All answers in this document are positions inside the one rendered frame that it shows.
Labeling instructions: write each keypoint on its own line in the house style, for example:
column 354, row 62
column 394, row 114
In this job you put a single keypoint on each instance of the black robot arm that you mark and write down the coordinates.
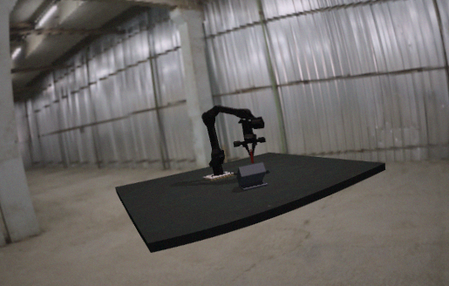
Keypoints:
column 208, row 117

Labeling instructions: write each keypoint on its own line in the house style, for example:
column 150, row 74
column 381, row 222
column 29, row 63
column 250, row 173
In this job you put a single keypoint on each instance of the grey square panel with hole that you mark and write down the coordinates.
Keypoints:
column 250, row 177

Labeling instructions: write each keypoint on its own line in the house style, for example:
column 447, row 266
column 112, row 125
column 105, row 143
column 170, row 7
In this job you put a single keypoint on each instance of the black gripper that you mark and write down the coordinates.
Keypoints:
column 238, row 143

